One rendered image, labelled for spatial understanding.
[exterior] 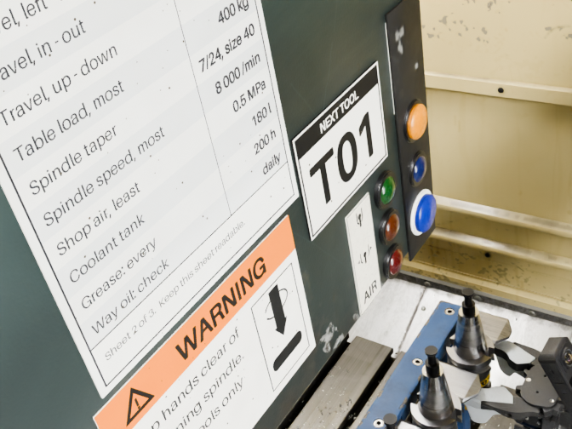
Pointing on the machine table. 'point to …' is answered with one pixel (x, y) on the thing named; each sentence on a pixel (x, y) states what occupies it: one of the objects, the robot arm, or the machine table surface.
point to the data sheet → (138, 157)
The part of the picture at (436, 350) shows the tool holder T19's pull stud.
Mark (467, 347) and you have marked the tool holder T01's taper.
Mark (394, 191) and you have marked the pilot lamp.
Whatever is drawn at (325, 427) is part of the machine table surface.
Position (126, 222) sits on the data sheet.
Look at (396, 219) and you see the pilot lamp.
